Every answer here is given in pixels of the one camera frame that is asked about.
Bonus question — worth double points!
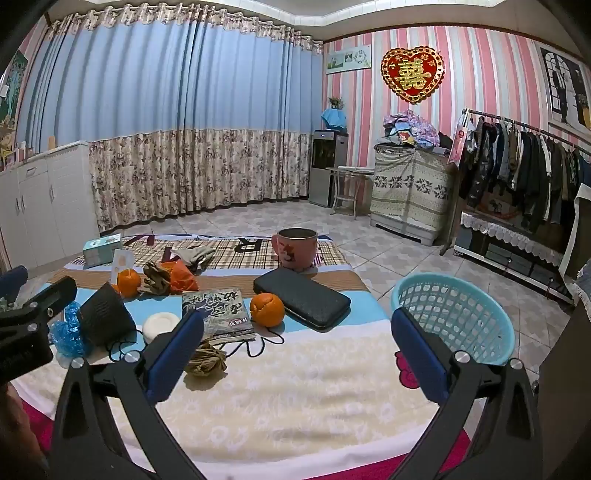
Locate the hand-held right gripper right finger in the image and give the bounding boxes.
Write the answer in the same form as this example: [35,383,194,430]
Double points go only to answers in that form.
[390,307,543,480]

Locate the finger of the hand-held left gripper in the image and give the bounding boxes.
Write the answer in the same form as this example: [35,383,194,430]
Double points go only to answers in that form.
[0,265,28,301]
[0,276,78,330]

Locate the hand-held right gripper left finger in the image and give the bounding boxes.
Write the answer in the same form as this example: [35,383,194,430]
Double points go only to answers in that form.
[50,309,206,480]

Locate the brown paper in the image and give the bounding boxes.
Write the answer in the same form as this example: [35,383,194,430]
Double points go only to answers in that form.
[185,342,228,377]

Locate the white round soap bar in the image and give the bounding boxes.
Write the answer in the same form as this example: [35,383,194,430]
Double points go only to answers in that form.
[141,313,182,342]

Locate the blue plastic wrap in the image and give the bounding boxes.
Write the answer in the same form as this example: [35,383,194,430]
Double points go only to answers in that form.
[48,302,90,357]

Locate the black face mask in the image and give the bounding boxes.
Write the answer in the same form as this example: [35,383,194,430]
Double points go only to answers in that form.
[76,281,137,358]

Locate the dark printed book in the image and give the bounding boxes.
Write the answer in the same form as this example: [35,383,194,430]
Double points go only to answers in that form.
[181,288,256,344]

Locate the light blue plastic basket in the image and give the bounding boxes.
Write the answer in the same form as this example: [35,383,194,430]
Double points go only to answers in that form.
[390,274,515,370]

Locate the orange plastic bag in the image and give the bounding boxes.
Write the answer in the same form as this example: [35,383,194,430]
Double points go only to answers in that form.
[161,258,200,295]

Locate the orange fruit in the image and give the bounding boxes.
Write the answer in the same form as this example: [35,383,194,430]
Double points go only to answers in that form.
[249,292,284,328]
[116,269,141,298]

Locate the white paper card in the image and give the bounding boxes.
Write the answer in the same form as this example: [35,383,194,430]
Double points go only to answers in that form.
[112,249,134,284]

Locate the brown wrapper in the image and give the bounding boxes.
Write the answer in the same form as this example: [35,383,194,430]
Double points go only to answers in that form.
[139,261,172,296]

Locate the grey gloves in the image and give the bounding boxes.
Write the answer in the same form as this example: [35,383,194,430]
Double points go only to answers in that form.
[173,247,218,271]

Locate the person's left forearm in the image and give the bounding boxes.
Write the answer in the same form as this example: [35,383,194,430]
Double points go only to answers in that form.
[0,383,47,480]

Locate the teal tissue box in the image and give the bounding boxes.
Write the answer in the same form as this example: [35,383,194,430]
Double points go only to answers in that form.
[82,234,123,268]

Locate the white cabinet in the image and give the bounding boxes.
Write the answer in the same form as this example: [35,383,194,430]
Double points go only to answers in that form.
[0,141,100,273]

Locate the striped cartoon printed blanket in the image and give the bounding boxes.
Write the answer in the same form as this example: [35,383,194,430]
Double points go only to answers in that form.
[9,233,467,480]

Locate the low dark cabinet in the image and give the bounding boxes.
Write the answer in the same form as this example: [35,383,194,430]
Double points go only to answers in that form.
[455,208,578,303]

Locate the black textured case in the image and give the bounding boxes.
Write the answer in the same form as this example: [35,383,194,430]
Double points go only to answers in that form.
[253,268,352,330]

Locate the dark wooden furniture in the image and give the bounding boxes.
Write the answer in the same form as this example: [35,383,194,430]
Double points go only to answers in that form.
[538,300,591,480]

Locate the white lace cloth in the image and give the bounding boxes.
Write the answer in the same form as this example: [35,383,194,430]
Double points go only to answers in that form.
[461,210,575,252]

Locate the pink cartoon mug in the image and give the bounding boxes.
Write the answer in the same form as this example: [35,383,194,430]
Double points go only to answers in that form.
[271,227,319,272]

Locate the cloth covered cabinet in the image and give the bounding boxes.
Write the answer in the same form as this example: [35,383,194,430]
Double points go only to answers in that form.
[369,143,458,245]

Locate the small metal stool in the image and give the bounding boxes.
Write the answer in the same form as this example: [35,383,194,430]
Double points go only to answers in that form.
[330,166,376,220]

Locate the white hanging garment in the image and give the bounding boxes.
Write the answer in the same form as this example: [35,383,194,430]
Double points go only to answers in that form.
[558,185,591,282]

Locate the grey water dispenser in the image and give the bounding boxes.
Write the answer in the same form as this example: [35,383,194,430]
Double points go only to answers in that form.
[308,130,349,208]

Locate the row of hanging clothes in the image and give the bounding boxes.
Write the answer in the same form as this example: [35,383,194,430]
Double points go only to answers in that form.
[459,115,591,232]

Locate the pink hanging bag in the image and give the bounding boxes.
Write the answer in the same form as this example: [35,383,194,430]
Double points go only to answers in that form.
[447,115,476,167]

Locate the blue floral curtain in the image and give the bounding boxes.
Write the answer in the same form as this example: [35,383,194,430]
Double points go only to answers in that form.
[16,4,326,234]

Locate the pile of folded clothes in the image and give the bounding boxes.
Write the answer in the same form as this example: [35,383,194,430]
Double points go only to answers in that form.
[376,109,451,151]

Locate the metal clothes rack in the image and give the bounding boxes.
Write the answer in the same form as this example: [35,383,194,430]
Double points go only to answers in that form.
[438,108,591,257]

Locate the blue covered water bottle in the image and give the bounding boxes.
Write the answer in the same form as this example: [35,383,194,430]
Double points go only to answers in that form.
[322,107,348,131]

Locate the green wall poster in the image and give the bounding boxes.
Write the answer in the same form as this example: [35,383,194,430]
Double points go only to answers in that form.
[0,48,29,167]

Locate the red heart wall decoration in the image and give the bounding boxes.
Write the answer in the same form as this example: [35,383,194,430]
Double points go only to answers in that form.
[381,46,445,104]

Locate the framed wall poster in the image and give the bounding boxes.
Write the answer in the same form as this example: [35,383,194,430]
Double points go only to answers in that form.
[536,39,591,132]

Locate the wall clock picture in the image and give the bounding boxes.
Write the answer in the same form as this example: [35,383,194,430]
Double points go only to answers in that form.
[326,45,372,75]

